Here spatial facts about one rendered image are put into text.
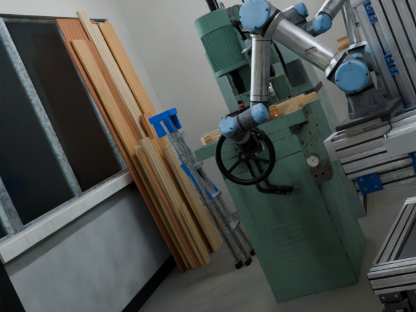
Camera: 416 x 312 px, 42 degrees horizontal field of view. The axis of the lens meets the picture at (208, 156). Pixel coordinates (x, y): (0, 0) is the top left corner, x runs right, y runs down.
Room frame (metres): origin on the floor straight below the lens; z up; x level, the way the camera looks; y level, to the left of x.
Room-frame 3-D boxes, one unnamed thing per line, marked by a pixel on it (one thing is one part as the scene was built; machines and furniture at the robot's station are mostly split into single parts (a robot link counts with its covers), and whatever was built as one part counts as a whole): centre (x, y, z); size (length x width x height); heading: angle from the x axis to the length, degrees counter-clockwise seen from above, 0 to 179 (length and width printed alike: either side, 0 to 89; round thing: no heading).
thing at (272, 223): (2.95, -0.34, 0.35); 0.58 x 0.45 x 0.71; 157
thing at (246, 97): (2.85, -0.30, 1.03); 0.14 x 0.07 x 0.09; 157
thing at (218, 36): (2.84, -0.29, 1.35); 0.18 x 0.18 x 0.31
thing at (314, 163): (2.54, -0.45, 0.65); 0.06 x 0.04 x 0.08; 67
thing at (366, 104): (2.14, -0.65, 0.87); 0.15 x 0.15 x 0.10
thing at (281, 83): (2.95, -0.51, 1.02); 0.09 x 0.07 x 0.12; 67
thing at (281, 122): (2.74, -0.24, 0.87); 0.61 x 0.30 x 0.06; 67
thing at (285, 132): (2.78, -0.27, 0.82); 0.40 x 0.21 x 0.04; 67
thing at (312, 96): (2.81, -0.36, 0.92); 0.55 x 0.02 x 0.04; 67
